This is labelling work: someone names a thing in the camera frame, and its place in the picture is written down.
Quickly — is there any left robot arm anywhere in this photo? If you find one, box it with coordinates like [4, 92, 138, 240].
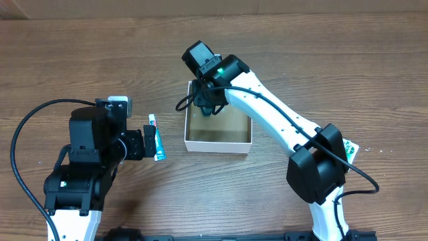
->
[43, 96, 156, 240]

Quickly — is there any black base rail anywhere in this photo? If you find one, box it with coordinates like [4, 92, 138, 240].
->
[95, 227, 379, 241]

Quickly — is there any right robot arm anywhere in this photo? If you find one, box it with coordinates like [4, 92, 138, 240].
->
[181, 41, 354, 240]

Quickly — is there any teal toothpaste tube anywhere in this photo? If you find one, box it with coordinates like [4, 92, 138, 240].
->
[148, 114, 167, 161]

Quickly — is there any green soap packet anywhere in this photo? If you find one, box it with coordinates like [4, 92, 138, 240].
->
[343, 139, 360, 164]

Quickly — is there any white open cardboard box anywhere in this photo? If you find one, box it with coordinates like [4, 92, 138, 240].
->
[184, 80, 253, 155]

